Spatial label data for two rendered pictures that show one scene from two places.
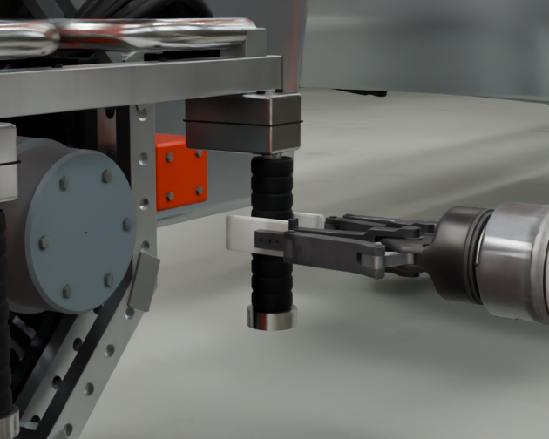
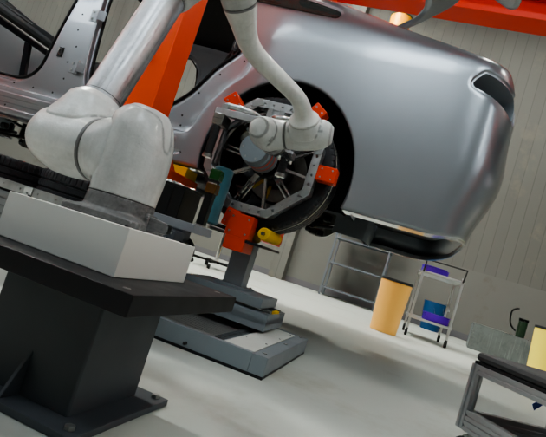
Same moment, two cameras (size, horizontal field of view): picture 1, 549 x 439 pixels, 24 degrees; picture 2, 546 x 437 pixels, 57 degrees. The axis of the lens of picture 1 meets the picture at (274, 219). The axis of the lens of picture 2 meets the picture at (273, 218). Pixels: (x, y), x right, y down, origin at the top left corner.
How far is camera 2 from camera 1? 213 cm
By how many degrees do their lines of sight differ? 74
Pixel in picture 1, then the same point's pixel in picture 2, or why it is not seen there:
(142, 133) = (315, 159)
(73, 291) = (246, 156)
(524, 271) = not seen: hidden behind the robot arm
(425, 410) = not seen: outside the picture
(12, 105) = (232, 115)
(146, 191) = (312, 172)
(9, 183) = (220, 120)
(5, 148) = (221, 116)
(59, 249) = (246, 148)
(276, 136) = not seen: hidden behind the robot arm
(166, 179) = (320, 172)
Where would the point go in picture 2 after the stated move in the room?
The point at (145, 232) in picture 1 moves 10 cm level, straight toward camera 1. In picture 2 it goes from (308, 180) to (289, 173)
